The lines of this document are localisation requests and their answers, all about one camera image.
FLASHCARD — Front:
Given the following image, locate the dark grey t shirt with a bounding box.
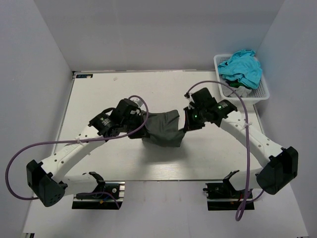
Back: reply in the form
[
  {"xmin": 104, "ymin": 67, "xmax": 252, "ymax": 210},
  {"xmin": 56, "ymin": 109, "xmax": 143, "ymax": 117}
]
[{"xmin": 142, "ymin": 110, "xmax": 185, "ymax": 147}]

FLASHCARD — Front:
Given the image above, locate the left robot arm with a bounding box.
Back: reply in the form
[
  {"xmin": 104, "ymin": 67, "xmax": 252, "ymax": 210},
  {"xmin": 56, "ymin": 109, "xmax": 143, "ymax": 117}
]
[{"xmin": 26, "ymin": 107, "xmax": 149, "ymax": 207}]

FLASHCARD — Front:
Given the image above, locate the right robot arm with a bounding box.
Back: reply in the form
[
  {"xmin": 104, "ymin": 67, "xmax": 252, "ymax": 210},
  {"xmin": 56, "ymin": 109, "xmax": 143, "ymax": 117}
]
[{"xmin": 184, "ymin": 99, "xmax": 299, "ymax": 195}]

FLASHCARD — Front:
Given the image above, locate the white grey garment in basket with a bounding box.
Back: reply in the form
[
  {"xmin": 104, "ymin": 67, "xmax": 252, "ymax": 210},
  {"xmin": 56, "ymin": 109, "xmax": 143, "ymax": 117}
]
[{"xmin": 222, "ymin": 86, "xmax": 252, "ymax": 98}]

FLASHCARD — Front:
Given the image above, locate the green garment in basket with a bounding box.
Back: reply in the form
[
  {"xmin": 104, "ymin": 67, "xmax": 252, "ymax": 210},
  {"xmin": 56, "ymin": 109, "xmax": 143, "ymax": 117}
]
[{"xmin": 228, "ymin": 81, "xmax": 245, "ymax": 88}]

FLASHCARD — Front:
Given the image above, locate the turquoise t shirt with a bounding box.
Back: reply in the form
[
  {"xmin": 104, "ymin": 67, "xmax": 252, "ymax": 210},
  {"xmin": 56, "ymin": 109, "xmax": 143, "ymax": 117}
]
[{"xmin": 217, "ymin": 49, "xmax": 263, "ymax": 90}]

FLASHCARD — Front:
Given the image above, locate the dark label sticker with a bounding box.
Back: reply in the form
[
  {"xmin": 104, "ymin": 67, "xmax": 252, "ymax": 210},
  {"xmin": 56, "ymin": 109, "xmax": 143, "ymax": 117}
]
[{"xmin": 75, "ymin": 74, "xmax": 93, "ymax": 78}]

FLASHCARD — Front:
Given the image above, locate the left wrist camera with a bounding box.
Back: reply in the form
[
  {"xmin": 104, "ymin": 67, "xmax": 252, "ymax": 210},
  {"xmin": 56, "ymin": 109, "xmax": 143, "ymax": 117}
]
[{"xmin": 113, "ymin": 98, "xmax": 139, "ymax": 117}]

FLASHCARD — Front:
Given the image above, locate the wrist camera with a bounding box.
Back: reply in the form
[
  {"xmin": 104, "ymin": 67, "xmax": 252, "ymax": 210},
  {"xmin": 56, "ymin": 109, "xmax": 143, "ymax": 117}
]
[
  {"xmin": 190, "ymin": 87, "xmax": 217, "ymax": 108},
  {"xmin": 113, "ymin": 98, "xmax": 139, "ymax": 117}
]

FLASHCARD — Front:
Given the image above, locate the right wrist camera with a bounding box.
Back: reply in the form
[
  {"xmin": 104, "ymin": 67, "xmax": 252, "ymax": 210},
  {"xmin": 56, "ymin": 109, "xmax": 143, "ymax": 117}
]
[{"xmin": 190, "ymin": 87, "xmax": 217, "ymax": 108}]

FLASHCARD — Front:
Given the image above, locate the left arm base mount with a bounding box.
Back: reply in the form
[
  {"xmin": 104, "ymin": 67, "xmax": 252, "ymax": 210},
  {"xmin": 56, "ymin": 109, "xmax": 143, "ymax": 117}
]
[{"xmin": 72, "ymin": 181, "xmax": 125, "ymax": 210}]

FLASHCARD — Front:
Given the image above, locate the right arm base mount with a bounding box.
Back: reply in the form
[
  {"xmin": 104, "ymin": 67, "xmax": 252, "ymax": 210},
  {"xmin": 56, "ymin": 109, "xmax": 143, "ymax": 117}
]
[{"xmin": 203, "ymin": 181, "xmax": 244, "ymax": 211}]

